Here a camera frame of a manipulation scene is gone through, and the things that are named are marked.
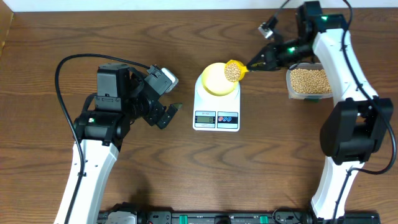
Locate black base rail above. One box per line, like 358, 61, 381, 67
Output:
98, 202, 382, 224

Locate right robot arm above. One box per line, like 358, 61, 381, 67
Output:
247, 1, 394, 223

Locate white digital kitchen scale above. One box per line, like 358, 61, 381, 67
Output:
192, 74, 241, 132

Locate yellow measuring scoop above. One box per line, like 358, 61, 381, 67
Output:
224, 60, 263, 82

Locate cardboard box edge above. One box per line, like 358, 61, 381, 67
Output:
0, 0, 14, 55

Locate pale yellow bowl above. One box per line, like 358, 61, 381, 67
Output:
201, 62, 238, 96

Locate soybeans in scoop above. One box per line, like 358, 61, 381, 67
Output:
224, 62, 241, 82

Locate soybeans in container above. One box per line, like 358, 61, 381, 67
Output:
290, 68, 331, 94

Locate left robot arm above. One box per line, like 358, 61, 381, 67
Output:
55, 63, 182, 223

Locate clear plastic container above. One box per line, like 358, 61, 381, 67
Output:
286, 63, 333, 100

